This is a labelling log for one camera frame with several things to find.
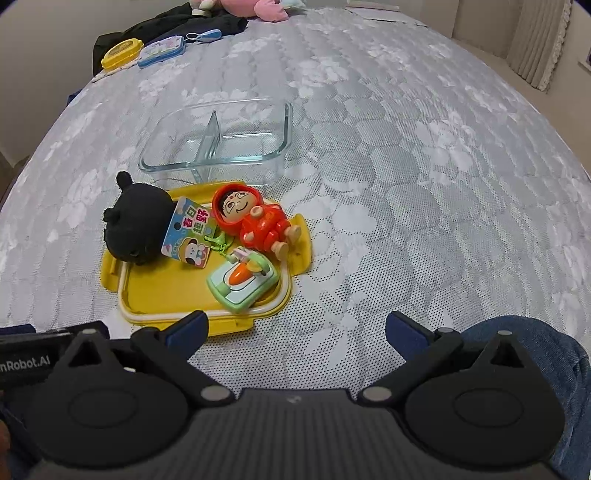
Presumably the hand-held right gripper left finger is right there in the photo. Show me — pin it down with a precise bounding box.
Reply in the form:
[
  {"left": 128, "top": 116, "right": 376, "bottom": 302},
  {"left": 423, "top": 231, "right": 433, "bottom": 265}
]
[{"left": 48, "top": 310, "right": 236, "bottom": 409}]

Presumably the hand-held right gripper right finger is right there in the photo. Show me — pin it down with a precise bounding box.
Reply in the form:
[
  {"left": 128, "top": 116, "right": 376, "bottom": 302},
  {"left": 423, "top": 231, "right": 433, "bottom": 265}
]
[{"left": 359, "top": 311, "right": 541, "bottom": 408}]

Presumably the green toy keychain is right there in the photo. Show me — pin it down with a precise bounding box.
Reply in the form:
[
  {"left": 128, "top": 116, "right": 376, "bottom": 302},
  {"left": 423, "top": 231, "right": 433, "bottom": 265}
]
[{"left": 206, "top": 231, "right": 281, "bottom": 315}]

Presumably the black plush toy with tag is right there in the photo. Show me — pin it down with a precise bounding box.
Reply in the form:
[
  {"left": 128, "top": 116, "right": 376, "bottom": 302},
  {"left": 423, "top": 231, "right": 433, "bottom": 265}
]
[{"left": 102, "top": 171, "right": 218, "bottom": 269}]

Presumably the red hooded doll figure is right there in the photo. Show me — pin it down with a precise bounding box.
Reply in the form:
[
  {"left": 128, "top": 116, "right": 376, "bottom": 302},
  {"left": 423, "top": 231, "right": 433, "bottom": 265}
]
[{"left": 211, "top": 181, "right": 303, "bottom": 259}]

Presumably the clear glass divided container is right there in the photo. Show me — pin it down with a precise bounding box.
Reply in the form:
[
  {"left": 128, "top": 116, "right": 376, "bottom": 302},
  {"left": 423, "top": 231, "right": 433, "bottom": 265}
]
[{"left": 139, "top": 98, "right": 295, "bottom": 186}]

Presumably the grey quilted mattress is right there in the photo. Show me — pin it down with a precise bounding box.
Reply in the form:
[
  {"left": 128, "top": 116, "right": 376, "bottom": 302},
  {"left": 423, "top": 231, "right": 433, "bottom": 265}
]
[{"left": 0, "top": 7, "right": 591, "bottom": 402}]

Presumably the person's right leg in jeans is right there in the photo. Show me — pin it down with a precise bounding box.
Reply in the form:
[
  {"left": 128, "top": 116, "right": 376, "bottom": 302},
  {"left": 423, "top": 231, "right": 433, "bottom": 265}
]
[{"left": 462, "top": 315, "right": 591, "bottom": 480}]

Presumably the blue printed tin case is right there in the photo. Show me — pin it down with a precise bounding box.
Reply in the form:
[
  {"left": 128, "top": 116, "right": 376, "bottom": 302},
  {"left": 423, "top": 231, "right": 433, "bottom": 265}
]
[{"left": 137, "top": 36, "right": 186, "bottom": 69}]

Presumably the small yellow lidded box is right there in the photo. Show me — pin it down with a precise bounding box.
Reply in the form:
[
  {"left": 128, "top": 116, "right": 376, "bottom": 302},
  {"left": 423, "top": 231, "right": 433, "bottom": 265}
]
[{"left": 102, "top": 38, "right": 141, "bottom": 71}]

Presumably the black cloth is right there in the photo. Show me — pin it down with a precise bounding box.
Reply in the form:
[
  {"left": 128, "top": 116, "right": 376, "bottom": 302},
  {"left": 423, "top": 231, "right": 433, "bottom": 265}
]
[{"left": 92, "top": 2, "right": 247, "bottom": 77}]

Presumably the beige curtain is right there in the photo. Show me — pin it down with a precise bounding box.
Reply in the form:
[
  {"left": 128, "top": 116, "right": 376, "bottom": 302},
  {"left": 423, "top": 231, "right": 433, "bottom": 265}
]
[{"left": 505, "top": 0, "right": 573, "bottom": 93}]

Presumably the white paper sheet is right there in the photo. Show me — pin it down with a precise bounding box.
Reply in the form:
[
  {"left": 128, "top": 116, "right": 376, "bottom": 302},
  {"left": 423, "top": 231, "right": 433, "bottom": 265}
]
[{"left": 345, "top": 6, "right": 428, "bottom": 28}]

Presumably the pink plush toy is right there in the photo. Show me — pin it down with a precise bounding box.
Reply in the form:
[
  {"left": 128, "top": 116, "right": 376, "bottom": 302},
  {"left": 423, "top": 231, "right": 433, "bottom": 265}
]
[{"left": 189, "top": 0, "right": 305, "bottom": 23}]

